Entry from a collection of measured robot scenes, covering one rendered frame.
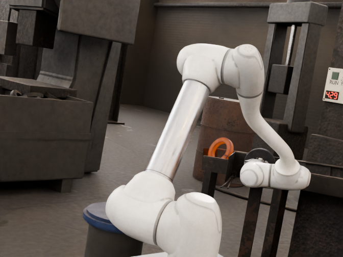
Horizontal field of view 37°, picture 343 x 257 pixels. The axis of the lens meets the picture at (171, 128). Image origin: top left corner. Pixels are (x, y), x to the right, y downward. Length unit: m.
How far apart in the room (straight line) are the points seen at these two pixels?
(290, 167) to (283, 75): 6.04
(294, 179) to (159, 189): 0.71
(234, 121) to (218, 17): 7.19
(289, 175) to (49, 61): 3.19
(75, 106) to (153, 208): 2.50
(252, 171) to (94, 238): 0.74
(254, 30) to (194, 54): 9.47
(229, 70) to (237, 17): 9.95
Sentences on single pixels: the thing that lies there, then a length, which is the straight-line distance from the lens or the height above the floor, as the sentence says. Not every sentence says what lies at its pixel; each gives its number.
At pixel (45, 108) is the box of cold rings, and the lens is 3.89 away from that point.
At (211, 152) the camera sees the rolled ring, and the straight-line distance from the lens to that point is 3.26.
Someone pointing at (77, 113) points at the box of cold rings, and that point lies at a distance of 4.05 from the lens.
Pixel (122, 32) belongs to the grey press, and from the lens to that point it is 4.50.
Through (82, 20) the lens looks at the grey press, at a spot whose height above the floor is 1.38.
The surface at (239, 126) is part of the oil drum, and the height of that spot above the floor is 0.64.
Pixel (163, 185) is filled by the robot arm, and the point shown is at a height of 0.72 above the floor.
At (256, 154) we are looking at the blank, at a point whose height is 0.75.
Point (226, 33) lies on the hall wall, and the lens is 11.88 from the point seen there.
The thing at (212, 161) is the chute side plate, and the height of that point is 0.57.
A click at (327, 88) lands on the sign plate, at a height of 1.13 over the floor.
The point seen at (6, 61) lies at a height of 0.90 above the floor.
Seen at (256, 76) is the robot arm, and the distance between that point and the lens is 1.82.
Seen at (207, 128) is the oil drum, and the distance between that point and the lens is 5.26.
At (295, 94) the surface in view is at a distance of 7.90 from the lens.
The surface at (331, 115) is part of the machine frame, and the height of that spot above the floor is 0.99.
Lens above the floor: 1.10
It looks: 7 degrees down
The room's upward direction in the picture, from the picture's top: 9 degrees clockwise
